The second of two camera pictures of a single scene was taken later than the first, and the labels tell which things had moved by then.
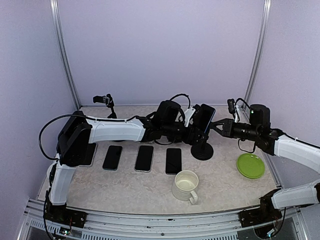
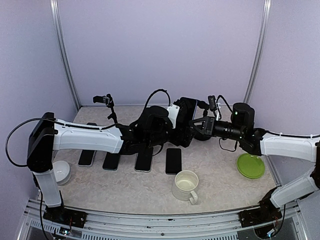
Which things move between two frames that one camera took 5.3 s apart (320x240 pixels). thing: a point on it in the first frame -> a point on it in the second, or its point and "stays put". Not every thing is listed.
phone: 144,159 stays put
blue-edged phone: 206,115 -> 187,109
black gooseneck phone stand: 202,151 -> 205,106
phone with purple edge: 173,160 stays put
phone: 88,150 stays put
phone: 112,157 stays put
